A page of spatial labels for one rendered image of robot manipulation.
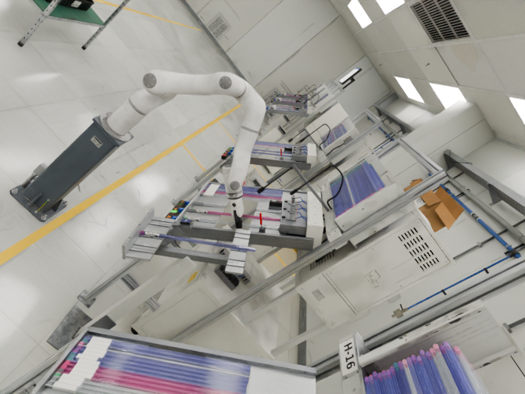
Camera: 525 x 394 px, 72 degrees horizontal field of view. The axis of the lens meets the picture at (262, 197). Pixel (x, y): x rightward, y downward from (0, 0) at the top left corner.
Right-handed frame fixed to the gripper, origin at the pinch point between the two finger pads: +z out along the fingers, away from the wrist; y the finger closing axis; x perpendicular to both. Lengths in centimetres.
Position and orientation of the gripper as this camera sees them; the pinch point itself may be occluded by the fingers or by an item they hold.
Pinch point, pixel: (238, 223)
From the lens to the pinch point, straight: 189.6
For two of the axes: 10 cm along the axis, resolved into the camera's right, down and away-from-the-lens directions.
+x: -9.9, 0.7, 1.5
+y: 1.2, -3.5, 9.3
